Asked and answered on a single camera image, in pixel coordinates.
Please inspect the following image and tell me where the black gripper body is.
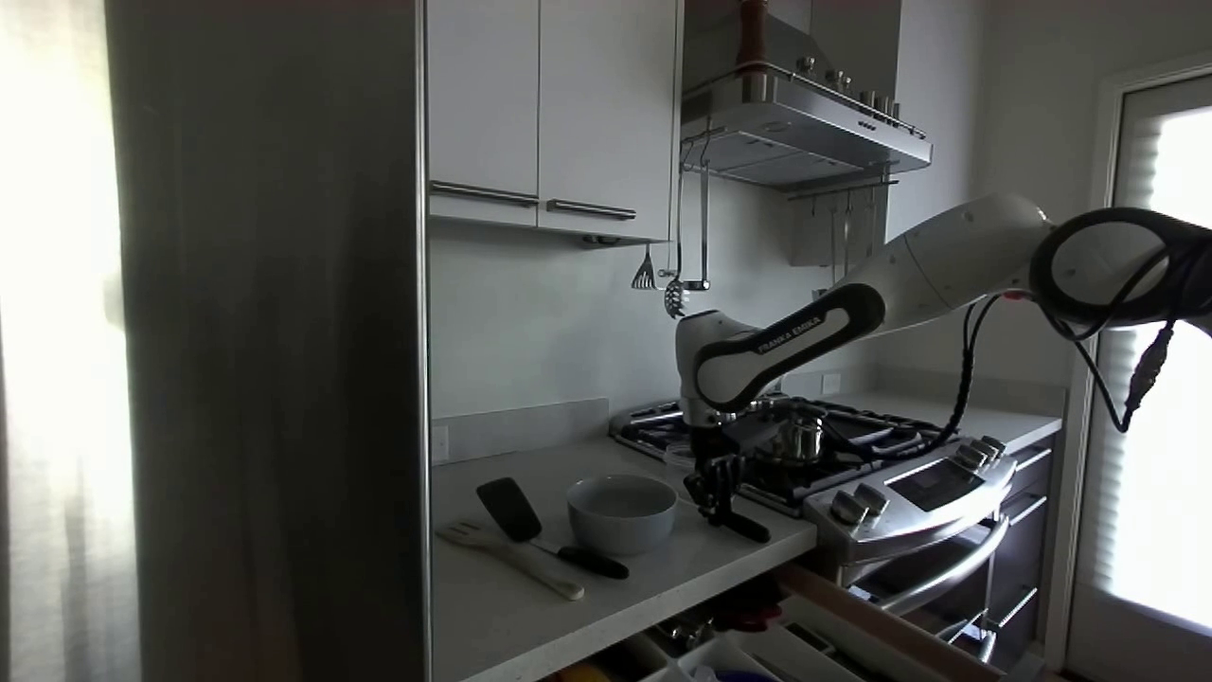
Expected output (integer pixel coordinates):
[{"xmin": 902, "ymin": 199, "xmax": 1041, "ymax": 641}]
[{"xmin": 690, "ymin": 425, "xmax": 748, "ymax": 483}]

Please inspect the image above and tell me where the open wooden drawer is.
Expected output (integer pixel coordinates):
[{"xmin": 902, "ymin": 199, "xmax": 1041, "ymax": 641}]
[{"xmin": 555, "ymin": 564, "xmax": 1017, "ymax": 682}]

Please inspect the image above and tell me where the stainless steel pot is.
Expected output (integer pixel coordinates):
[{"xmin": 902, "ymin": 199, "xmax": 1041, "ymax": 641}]
[{"xmin": 754, "ymin": 397, "xmax": 830, "ymax": 469}]

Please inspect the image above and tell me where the white ceramic bowl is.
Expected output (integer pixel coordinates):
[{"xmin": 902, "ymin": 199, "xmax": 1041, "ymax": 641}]
[{"xmin": 565, "ymin": 469, "xmax": 681, "ymax": 562}]

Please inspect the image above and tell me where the white cutlery tray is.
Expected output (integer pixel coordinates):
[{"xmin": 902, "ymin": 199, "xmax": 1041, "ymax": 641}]
[{"xmin": 619, "ymin": 609, "xmax": 875, "ymax": 682}]

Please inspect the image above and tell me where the stainless steel gas range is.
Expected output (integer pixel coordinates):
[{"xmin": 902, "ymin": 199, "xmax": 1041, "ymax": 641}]
[{"xmin": 605, "ymin": 387, "xmax": 1065, "ymax": 658}]

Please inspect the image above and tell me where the black spatula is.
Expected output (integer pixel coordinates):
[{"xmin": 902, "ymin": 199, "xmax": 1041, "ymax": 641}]
[{"xmin": 473, "ymin": 475, "xmax": 632, "ymax": 584}]

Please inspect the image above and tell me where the hanging triangular utensil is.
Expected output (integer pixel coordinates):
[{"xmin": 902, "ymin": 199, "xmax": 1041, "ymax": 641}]
[{"xmin": 628, "ymin": 242, "xmax": 664, "ymax": 296}]

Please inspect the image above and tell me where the light wooden spatula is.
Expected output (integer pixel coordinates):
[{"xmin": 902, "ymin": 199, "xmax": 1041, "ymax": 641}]
[{"xmin": 435, "ymin": 521, "xmax": 591, "ymax": 605}]

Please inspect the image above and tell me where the stainless steel range hood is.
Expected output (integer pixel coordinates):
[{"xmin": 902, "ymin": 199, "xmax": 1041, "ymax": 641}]
[{"xmin": 677, "ymin": 0, "xmax": 935, "ymax": 192}]

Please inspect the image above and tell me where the wide white cabinet door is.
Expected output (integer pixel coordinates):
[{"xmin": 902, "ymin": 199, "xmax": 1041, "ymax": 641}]
[{"xmin": 533, "ymin": 0, "xmax": 676, "ymax": 248}]

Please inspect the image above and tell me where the white cabinet beside hood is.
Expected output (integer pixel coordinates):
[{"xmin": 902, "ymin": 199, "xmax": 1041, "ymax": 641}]
[{"xmin": 884, "ymin": 0, "xmax": 980, "ymax": 242}]

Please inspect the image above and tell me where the bright glass door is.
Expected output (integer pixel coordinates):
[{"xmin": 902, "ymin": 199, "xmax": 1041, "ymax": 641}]
[{"xmin": 1065, "ymin": 67, "xmax": 1212, "ymax": 682}]

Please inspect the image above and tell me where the narrow white cabinet door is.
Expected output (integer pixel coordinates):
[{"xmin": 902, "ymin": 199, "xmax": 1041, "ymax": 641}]
[{"xmin": 425, "ymin": 0, "xmax": 544, "ymax": 234}]

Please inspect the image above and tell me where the dark tall refrigerator panel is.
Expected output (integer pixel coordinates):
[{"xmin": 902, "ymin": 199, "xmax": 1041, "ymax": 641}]
[{"xmin": 105, "ymin": 0, "xmax": 431, "ymax": 682}]

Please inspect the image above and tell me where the long oven door handle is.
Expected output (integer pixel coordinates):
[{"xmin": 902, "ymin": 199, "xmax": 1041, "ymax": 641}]
[{"xmin": 868, "ymin": 517, "xmax": 1017, "ymax": 619}]

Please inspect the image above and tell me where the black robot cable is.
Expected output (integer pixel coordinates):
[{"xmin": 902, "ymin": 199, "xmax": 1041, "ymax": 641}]
[{"xmin": 931, "ymin": 286, "xmax": 1187, "ymax": 449}]

